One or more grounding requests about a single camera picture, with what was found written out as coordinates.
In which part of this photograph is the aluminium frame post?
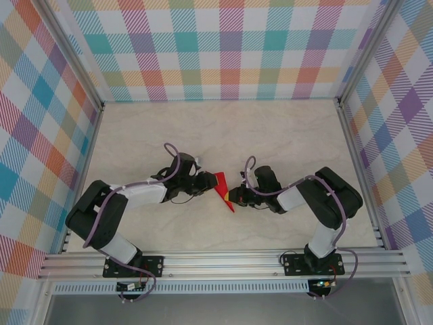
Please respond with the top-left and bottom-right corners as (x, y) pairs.
(35, 0), (105, 112)
(333, 0), (402, 109)

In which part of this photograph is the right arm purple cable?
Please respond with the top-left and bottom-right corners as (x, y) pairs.
(244, 155), (359, 301)

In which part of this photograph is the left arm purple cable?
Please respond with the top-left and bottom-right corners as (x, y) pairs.
(83, 142), (182, 303)

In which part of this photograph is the red paper sheet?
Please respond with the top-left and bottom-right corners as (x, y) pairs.
(213, 171), (236, 213)

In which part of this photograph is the thin black wire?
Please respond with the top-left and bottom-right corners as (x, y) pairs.
(279, 246), (307, 268)

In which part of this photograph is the aluminium table edge rail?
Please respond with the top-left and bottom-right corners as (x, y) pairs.
(333, 97), (388, 251)

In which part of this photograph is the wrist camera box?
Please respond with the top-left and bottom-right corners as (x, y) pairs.
(174, 152), (204, 177)
(240, 165), (282, 191)

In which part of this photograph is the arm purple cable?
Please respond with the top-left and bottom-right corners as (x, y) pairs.
(83, 142), (182, 303)
(244, 155), (359, 301)

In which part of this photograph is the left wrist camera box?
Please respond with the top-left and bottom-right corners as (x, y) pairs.
(174, 152), (204, 177)

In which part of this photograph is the black circuit board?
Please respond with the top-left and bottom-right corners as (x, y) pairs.
(116, 282), (147, 293)

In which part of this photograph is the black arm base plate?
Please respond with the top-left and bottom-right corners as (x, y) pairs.
(103, 256), (165, 278)
(283, 254), (346, 277)

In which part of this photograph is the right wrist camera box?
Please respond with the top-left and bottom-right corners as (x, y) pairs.
(240, 165), (282, 191)

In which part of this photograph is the slotted white cable duct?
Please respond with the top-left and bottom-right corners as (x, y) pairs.
(53, 283), (311, 295)

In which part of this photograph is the aluminium frame beam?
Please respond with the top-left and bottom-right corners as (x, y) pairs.
(37, 249), (412, 280)

